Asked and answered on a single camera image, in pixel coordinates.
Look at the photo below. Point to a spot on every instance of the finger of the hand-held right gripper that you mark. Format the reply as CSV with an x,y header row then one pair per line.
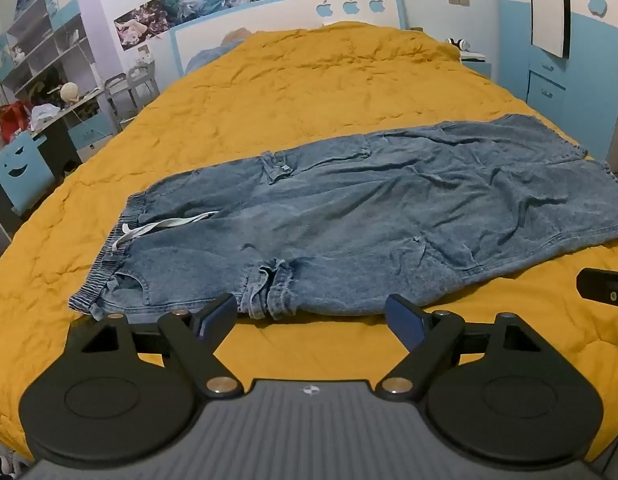
x,y
600,284

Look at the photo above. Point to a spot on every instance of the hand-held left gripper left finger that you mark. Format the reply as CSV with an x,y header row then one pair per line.
x,y
216,316

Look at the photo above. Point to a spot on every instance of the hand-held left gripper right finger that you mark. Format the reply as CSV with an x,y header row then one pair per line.
x,y
401,316

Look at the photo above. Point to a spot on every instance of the blue denim pants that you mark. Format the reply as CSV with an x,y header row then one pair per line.
x,y
339,200

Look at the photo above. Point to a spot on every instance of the blue and white wardrobe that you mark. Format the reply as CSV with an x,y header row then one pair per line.
x,y
599,60

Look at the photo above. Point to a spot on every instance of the yellow quilted blanket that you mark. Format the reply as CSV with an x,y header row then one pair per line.
x,y
289,100

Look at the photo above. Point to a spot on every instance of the cluttered desk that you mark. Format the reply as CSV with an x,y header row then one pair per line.
x,y
89,125

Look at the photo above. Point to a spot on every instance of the white chair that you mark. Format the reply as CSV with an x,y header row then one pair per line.
x,y
120,92
141,77

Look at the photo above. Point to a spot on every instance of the blue chair with face cutout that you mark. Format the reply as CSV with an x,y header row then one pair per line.
x,y
24,165

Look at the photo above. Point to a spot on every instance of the blue nightstand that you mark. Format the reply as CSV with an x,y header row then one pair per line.
x,y
476,67

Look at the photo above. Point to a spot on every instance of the blue pillow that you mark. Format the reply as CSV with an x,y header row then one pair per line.
x,y
209,55

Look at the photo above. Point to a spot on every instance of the white plastic bag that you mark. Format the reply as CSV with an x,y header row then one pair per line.
x,y
44,112

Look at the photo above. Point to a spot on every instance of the white round ball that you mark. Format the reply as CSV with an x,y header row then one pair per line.
x,y
69,91

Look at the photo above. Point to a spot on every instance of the black and white headphones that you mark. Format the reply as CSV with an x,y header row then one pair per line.
x,y
459,44

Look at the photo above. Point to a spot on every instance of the red bag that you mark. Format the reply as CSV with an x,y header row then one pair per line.
x,y
11,120

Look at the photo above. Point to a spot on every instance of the black framed white panel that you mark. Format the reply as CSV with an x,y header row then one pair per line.
x,y
549,5

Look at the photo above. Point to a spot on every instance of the white and blue headboard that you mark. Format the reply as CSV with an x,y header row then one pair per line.
x,y
289,10

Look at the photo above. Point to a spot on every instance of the white shelf unit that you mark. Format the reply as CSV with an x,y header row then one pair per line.
x,y
44,45

